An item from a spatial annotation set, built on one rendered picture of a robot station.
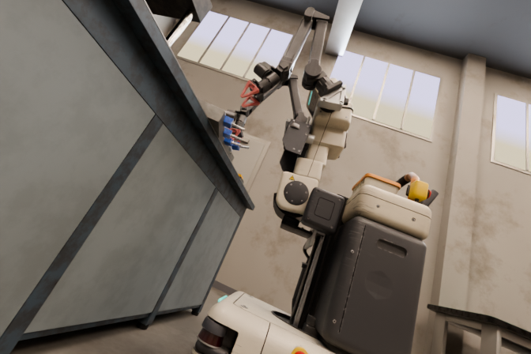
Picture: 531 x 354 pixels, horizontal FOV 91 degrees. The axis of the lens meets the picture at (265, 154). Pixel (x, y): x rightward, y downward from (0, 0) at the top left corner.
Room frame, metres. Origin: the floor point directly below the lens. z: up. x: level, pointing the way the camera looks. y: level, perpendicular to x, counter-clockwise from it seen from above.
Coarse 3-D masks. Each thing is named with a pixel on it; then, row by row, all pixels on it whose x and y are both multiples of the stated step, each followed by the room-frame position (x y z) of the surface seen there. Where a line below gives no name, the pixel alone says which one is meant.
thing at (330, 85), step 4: (320, 80) 0.91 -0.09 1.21; (324, 80) 0.90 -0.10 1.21; (328, 80) 0.90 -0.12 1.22; (340, 80) 0.87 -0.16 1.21; (316, 84) 0.93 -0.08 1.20; (320, 84) 0.91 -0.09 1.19; (324, 84) 0.90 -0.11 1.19; (328, 84) 0.89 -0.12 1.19; (332, 84) 0.87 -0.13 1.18; (336, 84) 0.87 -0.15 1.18; (340, 84) 0.87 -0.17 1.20; (316, 88) 0.96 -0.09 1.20; (320, 88) 0.92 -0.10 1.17; (324, 88) 0.91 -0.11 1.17; (328, 88) 0.87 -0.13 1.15; (332, 88) 0.88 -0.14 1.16; (336, 88) 0.89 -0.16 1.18; (320, 92) 0.93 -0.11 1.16; (324, 92) 0.90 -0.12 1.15; (328, 92) 0.90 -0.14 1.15
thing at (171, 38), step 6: (186, 12) 1.48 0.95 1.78; (192, 12) 1.48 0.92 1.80; (186, 18) 1.48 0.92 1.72; (192, 18) 1.52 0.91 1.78; (180, 24) 1.48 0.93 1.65; (186, 24) 1.51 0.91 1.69; (174, 30) 1.48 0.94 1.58; (180, 30) 1.49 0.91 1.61; (168, 36) 1.48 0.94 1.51; (174, 36) 1.49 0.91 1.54; (168, 42) 1.48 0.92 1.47; (174, 42) 1.51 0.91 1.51
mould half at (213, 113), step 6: (204, 102) 0.87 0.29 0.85; (204, 108) 0.87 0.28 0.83; (210, 108) 0.87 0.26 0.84; (216, 108) 0.87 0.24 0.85; (210, 114) 0.87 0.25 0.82; (216, 114) 0.87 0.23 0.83; (222, 114) 0.87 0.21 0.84; (210, 120) 0.89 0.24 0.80; (216, 120) 0.87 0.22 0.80; (222, 120) 0.91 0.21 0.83; (216, 126) 0.92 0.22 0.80; (222, 126) 0.97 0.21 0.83; (216, 132) 0.97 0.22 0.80; (222, 132) 1.03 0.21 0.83; (222, 138) 1.10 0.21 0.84
